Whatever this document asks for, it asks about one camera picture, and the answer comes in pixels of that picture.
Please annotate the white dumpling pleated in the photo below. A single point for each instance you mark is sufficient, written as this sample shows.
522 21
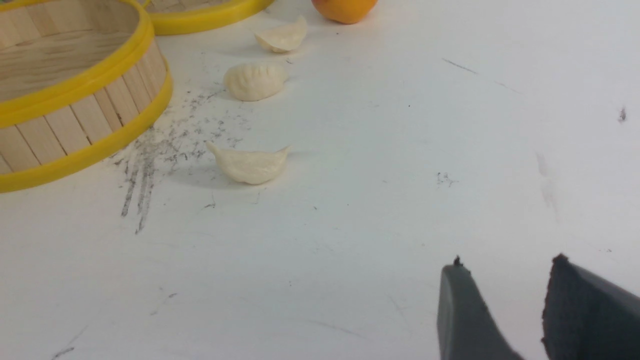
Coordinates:
255 81

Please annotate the white dumpling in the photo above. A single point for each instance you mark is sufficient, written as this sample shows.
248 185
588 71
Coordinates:
253 168
284 38

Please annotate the bamboo steamer tray yellow rims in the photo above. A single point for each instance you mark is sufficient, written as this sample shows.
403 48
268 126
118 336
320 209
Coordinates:
80 80

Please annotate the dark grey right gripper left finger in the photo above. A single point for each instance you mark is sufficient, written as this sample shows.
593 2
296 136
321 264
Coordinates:
466 328

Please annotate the orange toy pear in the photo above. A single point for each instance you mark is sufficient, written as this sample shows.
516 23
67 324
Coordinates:
346 12

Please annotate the woven bamboo steamer lid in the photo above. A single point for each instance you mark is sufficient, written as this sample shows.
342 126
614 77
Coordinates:
181 17

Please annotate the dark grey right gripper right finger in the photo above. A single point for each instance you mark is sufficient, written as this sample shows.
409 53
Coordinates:
587 317

